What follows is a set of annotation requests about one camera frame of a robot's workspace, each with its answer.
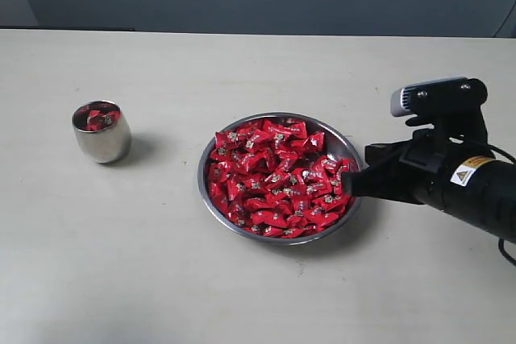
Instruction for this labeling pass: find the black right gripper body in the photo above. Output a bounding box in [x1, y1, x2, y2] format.
[364, 130, 515, 242]

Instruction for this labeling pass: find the red candy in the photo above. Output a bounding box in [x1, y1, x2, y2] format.
[100, 111, 119, 128]
[85, 110, 105, 131]

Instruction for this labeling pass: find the round steel bowl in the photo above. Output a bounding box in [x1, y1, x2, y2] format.
[197, 110, 366, 247]

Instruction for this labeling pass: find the pile of red candies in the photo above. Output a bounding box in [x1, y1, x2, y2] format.
[206, 117, 359, 239]

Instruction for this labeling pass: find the steel cup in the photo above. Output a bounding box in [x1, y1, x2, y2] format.
[72, 100, 132, 164]

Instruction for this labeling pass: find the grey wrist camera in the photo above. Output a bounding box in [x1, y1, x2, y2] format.
[390, 77, 488, 143]

